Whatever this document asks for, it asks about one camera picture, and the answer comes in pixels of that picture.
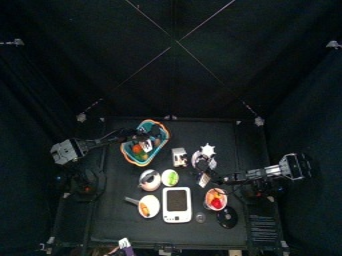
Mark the orange toy food piece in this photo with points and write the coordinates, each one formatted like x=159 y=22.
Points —
x=144 y=208

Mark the red toy fruit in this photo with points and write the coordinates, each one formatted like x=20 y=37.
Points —
x=216 y=203

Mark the purple and white object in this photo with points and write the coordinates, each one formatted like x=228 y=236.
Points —
x=125 y=249

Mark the white star-shaped toy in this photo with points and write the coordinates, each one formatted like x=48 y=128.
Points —
x=207 y=149

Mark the teal basket with orange rim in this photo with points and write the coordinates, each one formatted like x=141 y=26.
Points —
x=133 y=158

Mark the pale pink toy plate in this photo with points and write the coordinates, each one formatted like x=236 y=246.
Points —
x=195 y=158

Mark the orange toy fruit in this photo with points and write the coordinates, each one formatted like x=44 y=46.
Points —
x=136 y=149

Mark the grey frame corner clamp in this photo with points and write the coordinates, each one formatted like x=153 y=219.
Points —
x=80 y=117
x=259 y=120

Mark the small white milk carton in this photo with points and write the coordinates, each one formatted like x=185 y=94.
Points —
x=179 y=156

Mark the green toy fruit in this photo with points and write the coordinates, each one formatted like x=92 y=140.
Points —
x=141 y=156

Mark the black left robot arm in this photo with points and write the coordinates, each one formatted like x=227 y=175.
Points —
x=74 y=146

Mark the black disc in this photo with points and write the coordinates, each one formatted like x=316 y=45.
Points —
x=227 y=217

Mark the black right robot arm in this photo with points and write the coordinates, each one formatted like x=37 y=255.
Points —
x=284 y=169

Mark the orange toy bowl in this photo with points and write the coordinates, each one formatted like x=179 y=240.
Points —
x=215 y=199

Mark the small clear round lid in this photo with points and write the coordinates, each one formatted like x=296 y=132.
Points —
x=200 y=217

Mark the right wrist camera white tag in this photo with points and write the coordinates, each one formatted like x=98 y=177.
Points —
x=203 y=180

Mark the white kitchen scale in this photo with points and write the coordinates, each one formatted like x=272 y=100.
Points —
x=176 y=204

